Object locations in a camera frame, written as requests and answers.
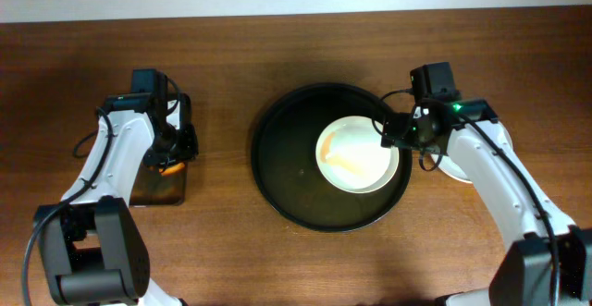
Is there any black rectangular tray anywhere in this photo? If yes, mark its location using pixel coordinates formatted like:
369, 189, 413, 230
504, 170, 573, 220
129, 163, 188, 207

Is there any pink plate with ketchup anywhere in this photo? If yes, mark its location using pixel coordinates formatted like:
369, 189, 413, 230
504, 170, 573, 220
438, 125, 513, 184

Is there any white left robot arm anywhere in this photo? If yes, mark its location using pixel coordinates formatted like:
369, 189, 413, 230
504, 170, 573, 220
28, 92, 197, 305

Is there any cream plate with ketchup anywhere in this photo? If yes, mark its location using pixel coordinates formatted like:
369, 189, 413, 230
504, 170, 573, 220
314, 116, 402, 194

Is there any round black tray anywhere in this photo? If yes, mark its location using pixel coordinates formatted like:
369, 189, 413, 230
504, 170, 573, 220
251, 83, 413, 232

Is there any orange green sponge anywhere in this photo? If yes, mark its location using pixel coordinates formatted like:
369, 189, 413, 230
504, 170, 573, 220
158, 163, 186, 177

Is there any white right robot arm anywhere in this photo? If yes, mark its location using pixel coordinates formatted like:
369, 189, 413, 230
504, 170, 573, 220
378, 99, 591, 306

